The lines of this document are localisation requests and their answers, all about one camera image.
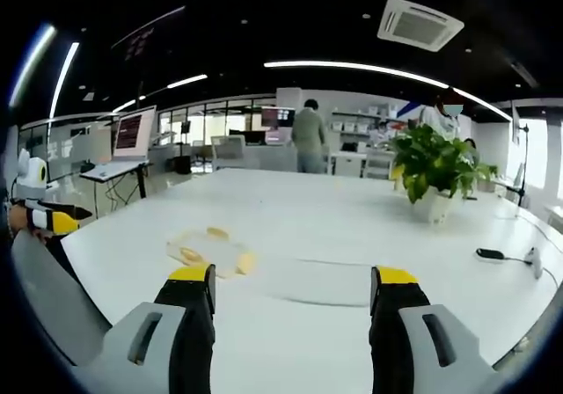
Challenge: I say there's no large white-framed monitor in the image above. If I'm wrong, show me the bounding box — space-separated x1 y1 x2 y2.
111 105 158 163

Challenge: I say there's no wall screen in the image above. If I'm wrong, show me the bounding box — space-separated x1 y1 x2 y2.
260 106 297 129

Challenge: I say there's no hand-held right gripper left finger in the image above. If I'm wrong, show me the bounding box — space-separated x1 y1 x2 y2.
72 263 217 394

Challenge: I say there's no white plug adapter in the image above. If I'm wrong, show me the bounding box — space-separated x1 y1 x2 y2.
526 246 545 280

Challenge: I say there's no short ceiling light strip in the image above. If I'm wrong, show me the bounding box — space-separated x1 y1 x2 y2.
166 73 209 90

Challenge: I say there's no yellow plastic piece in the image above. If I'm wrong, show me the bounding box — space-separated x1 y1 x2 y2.
236 252 258 277

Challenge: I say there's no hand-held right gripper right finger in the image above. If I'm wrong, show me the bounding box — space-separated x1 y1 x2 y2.
368 265 499 394

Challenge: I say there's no shelf with white boxes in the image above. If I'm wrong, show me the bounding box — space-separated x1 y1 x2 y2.
329 102 399 136

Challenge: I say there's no green potted plant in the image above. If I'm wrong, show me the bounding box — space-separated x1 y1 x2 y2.
389 122 500 205

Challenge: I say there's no black tripod stand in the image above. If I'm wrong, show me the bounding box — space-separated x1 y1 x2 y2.
511 122 532 208

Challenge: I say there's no white plant pot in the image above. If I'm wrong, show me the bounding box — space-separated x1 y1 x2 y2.
412 186 461 226

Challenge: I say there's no person's left hand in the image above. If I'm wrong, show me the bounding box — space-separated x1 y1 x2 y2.
6 203 53 242

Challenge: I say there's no ceiling air conditioner unit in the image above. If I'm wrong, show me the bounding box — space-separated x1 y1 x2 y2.
377 0 465 54

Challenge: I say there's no white office chair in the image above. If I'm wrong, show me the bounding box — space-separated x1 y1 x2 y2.
209 135 248 171

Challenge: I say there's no white standing desk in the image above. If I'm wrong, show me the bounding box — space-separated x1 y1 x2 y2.
78 159 156 219

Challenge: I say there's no long curved ceiling light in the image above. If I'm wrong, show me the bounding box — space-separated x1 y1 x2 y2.
262 60 515 121

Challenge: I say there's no black flat device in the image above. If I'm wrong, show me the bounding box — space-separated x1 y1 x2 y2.
475 247 506 264

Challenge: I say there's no grey chair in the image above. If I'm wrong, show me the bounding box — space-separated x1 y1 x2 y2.
10 228 113 368

